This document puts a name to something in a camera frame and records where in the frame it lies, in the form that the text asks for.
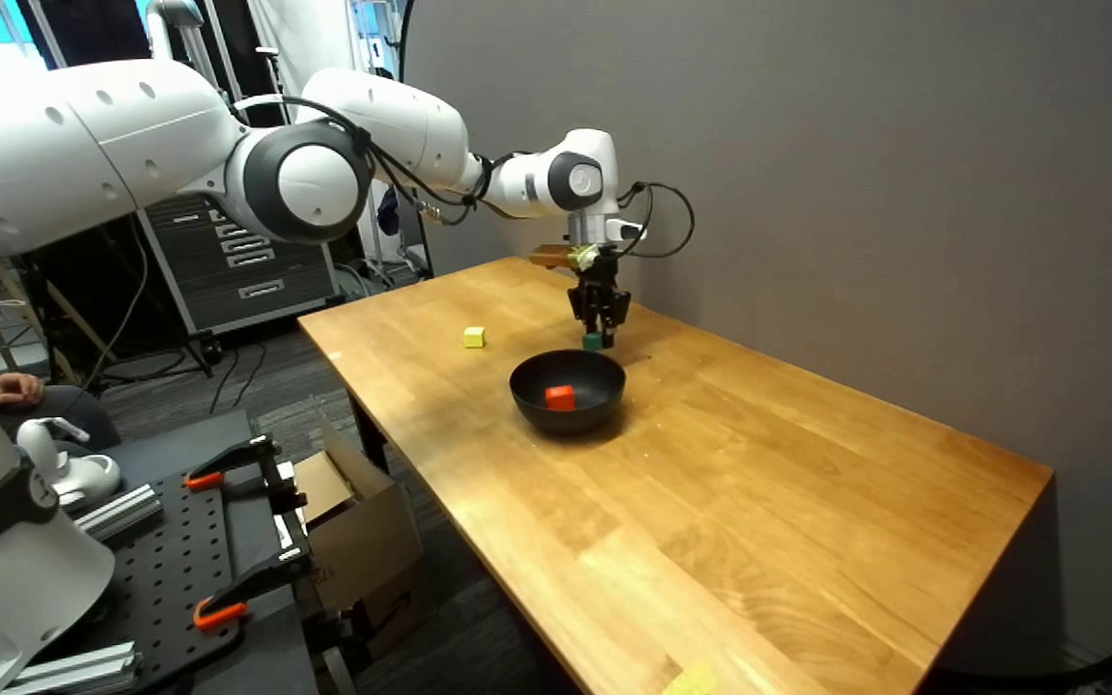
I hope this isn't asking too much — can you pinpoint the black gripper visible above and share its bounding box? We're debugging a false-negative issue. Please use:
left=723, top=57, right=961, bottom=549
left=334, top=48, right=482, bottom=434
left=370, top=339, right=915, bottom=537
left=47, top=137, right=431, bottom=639
left=567, top=268, right=635, bottom=351

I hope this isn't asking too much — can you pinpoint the black bowl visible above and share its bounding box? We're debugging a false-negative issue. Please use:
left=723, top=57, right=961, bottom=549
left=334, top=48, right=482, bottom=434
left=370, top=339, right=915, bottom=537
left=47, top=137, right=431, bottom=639
left=507, top=347, right=629, bottom=441

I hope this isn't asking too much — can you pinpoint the bare person hand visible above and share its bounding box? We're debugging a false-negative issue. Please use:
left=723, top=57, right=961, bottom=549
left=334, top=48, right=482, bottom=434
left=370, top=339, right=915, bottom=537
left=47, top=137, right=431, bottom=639
left=0, top=366, right=55, bottom=411

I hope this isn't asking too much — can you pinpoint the brown cardboard box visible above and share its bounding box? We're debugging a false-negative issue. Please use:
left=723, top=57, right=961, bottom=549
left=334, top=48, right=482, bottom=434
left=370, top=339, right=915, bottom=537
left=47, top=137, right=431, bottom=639
left=290, top=441, right=428, bottom=627

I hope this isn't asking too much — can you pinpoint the black perforated mounting board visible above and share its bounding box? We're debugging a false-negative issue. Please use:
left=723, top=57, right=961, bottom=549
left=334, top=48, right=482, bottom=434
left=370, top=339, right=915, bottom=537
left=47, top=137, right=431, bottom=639
left=51, top=435, right=333, bottom=695

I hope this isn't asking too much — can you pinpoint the dark trouser leg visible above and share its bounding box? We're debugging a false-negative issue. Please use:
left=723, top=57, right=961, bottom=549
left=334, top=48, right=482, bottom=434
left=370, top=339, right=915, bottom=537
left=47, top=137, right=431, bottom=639
left=21, top=384, right=126, bottom=451

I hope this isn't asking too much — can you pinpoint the white VR controller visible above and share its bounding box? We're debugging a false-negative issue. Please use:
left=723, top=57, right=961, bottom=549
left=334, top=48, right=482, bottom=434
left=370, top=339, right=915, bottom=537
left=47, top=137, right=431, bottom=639
left=10, top=414, right=126, bottom=513

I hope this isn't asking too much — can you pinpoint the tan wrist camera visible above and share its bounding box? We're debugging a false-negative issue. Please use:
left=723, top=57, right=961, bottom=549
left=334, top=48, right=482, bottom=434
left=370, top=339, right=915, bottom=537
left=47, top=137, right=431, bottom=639
left=563, top=239, right=614, bottom=278

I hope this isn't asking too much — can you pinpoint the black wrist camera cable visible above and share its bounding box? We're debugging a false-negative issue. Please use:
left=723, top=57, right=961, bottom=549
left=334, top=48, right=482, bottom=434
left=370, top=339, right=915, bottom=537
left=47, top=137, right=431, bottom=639
left=610, top=177, right=700, bottom=268

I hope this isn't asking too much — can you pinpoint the black clamp orange handle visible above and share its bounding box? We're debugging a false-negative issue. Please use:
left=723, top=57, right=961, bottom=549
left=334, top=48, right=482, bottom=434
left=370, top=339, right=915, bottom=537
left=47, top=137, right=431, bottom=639
left=184, top=549, right=315, bottom=639
left=177, top=434, right=287, bottom=504

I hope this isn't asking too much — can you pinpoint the aluminium extrusion rail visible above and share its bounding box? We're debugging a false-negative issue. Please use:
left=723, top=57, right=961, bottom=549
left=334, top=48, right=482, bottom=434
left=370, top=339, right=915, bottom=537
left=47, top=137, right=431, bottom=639
left=64, top=480, right=168, bottom=549
left=0, top=639, right=142, bottom=695

